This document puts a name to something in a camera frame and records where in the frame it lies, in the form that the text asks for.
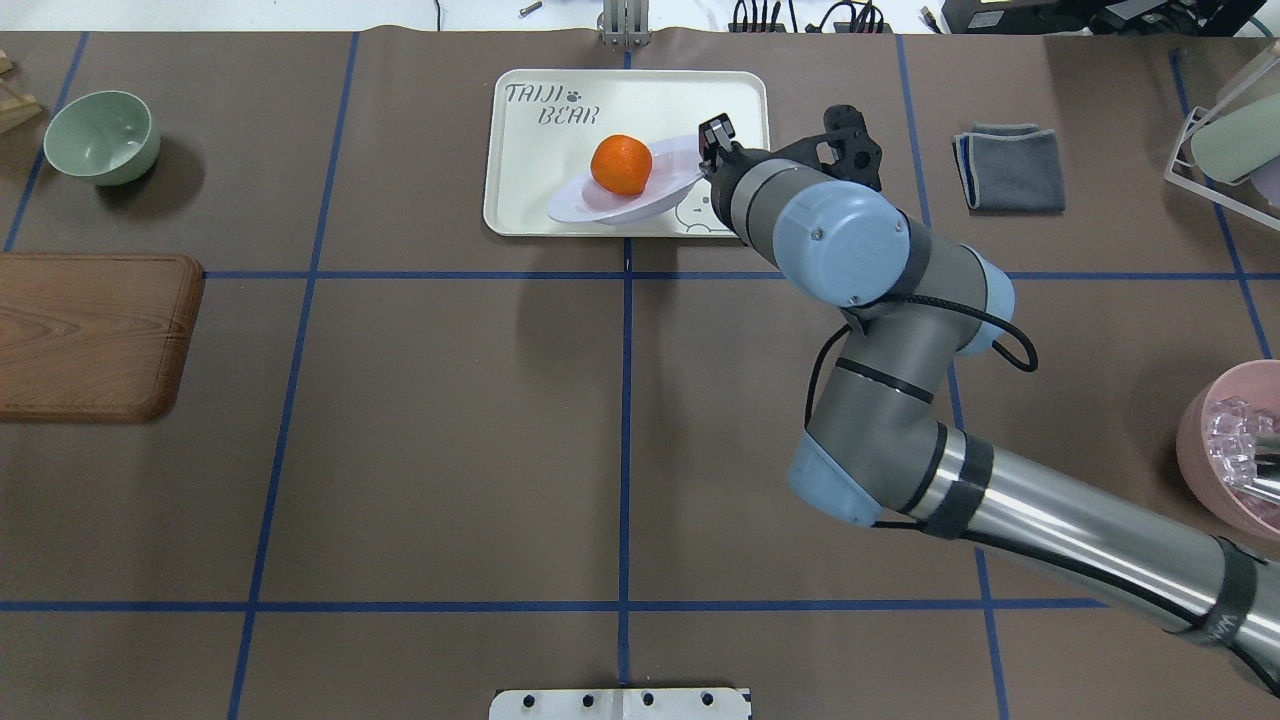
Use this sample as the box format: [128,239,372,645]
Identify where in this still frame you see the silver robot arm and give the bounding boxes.
[698,106,1277,696]

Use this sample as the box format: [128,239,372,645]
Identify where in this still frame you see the black power strip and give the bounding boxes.
[723,1,893,35]

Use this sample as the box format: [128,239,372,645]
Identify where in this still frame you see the clear ice cubes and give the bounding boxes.
[1203,395,1279,497]

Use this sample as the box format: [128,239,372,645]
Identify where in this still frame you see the cream bear tray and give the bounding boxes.
[483,69,771,238]

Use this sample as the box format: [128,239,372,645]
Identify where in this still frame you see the metal scoop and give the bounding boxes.
[1239,433,1279,505]

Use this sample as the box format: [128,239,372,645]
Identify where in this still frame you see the aluminium frame post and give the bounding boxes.
[596,0,652,50]

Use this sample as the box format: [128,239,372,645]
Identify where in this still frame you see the green bowl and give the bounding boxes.
[44,90,163,187]

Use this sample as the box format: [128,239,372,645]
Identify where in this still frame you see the green cup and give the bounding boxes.
[1190,94,1279,183]

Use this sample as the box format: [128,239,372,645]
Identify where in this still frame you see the pink bowl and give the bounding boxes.
[1175,359,1279,542]

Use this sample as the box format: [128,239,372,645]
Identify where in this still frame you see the light wooden rack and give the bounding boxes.
[0,50,44,135]

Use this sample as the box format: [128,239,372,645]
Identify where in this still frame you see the white cup rack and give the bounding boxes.
[1164,42,1280,233]

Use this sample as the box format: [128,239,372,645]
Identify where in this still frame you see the orange fruit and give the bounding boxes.
[589,135,654,197]

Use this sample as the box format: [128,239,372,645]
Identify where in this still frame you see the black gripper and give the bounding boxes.
[698,114,751,186]

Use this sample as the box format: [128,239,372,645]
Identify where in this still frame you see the purple cup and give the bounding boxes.
[1249,158,1280,208]

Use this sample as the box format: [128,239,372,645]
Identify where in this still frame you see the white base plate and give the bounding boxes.
[488,687,754,719]

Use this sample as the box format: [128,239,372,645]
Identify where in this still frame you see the wood grain tray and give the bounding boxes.
[1,252,204,423]

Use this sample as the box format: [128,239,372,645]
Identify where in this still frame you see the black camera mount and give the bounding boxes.
[773,104,883,192]

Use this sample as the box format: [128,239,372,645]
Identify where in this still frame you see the folded grey cloth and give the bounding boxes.
[952,123,1066,214]

